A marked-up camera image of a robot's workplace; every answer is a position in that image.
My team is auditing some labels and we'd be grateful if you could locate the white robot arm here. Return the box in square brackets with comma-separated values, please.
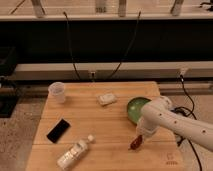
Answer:
[136, 96, 213, 152]

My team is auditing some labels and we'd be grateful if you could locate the white sponge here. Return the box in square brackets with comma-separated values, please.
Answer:
[98, 93, 117, 106]

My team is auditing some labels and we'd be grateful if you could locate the black rectangular sponge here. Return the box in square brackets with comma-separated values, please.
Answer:
[46, 119, 70, 143]

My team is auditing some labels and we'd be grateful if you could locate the green bowl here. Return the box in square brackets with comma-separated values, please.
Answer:
[127, 97, 150, 124]

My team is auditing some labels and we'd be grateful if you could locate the clear plastic bottle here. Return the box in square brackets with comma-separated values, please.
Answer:
[57, 135, 95, 170]

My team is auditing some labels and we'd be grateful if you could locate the clear plastic cup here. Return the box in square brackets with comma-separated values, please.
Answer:
[48, 82, 66, 103]

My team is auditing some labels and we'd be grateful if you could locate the black box at left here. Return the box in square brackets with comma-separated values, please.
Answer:
[0, 46, 18, 118]

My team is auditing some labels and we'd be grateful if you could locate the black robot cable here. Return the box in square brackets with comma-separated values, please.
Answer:
[171, 75, 204, 171]

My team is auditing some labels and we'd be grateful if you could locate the wall power outlet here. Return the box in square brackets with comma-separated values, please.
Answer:
[89, 71, 96, 82]

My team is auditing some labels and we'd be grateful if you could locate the black cable right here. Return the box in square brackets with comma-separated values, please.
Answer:
[105, 10, 142, 81]

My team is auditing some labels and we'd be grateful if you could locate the black cable left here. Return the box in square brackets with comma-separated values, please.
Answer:
[62, 11, 82, 81]

